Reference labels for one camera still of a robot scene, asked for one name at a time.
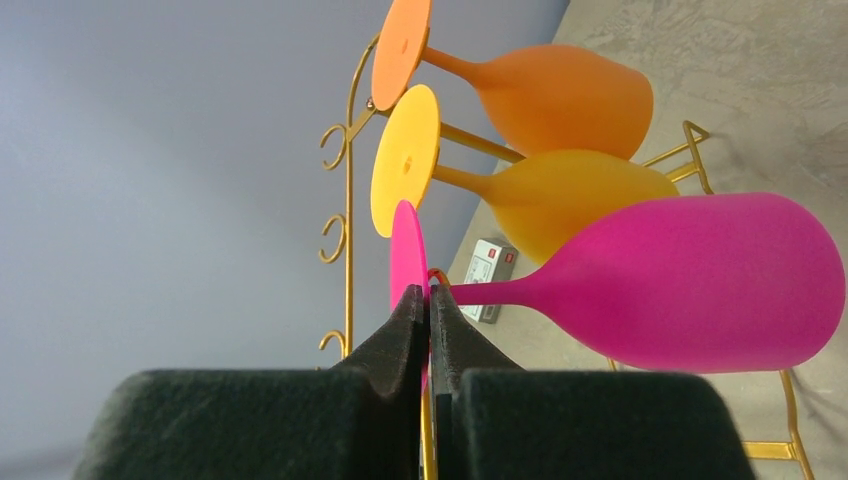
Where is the yellow wine glass back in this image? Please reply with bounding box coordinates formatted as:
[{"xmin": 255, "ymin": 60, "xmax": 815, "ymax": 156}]
[{"xmin": 370, "ymin": 84, "xmax": 679, "ymax": 264}]

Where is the orange wine glass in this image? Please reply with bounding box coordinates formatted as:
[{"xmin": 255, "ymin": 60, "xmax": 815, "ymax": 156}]
[{"xmin": 371, "ymin": 0, "xmax": 654, "ymax": 160}]

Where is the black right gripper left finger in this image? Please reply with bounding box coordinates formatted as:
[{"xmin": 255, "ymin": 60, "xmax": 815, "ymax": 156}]
[{"xmin": 74, "ymin": 286, "xmax": 426, "ymax": 479}]

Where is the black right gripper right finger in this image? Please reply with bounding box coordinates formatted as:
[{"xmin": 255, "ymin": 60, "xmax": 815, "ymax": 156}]
[{"xmin": 429, "ymin": 285, "xmax": 754, "ymax": 479}]

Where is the white stapler box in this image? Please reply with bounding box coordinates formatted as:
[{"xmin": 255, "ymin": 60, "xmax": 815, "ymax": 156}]
[{"xmin": 459, "ymin": 238, "xmax": 518, "ymax": 324}]

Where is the gold wire wine glass rack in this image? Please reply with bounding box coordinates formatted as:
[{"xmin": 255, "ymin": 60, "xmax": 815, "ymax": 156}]
[{"xmin": 318, "ymin": 33, "xmax": 815, "ymax": 479}]

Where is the magenta wine glass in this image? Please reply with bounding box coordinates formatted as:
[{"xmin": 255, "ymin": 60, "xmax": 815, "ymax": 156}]
[{"xmin": 389, "ymin": 192, "xmax": 847, "ymax": 392}]

